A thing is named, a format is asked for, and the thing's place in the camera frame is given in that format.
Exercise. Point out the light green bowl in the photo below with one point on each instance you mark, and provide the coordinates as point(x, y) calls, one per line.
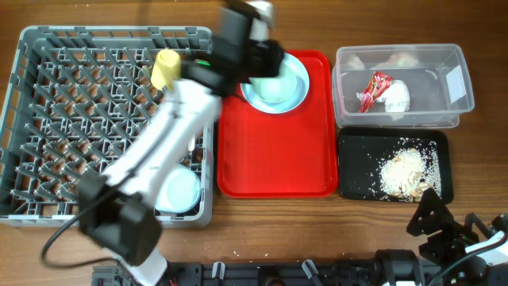
point(276, 89)

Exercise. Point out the clear plastic bin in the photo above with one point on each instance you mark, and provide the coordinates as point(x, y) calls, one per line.
point(436, 76)

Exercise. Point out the grey dishwasher rack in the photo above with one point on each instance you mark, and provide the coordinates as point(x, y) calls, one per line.
point(78, 97)

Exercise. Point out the yellow plastic cup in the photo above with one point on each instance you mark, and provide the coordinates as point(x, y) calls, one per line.
point(166, 69)

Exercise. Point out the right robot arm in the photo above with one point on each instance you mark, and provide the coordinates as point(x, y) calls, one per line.
point(471, 253)

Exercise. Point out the black plastic tray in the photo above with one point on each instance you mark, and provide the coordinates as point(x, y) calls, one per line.
point(364, 152)

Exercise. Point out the rice food leftovers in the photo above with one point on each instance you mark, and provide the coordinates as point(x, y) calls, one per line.
point(404, 172)

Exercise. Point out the white napkin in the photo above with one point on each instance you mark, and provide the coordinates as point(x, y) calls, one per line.
point(395, 98)

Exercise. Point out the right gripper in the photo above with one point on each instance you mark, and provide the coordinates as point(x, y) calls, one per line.
point(456, 236)

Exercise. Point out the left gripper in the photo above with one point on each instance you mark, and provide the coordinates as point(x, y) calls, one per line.
point(263, 57)

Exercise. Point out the large light blue plate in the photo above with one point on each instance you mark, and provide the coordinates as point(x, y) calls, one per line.
point(294, 101)

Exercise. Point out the small light blue bowl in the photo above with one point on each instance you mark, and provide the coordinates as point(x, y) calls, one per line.
point(180, 191)

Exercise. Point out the red plastic tray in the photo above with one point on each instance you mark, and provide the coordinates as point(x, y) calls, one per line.
point(290, 155)

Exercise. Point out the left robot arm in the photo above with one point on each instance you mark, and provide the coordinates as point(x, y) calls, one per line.
point(116, 208)

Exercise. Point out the red snack wrapper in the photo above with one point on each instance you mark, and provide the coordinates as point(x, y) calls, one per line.
point(378, 83)

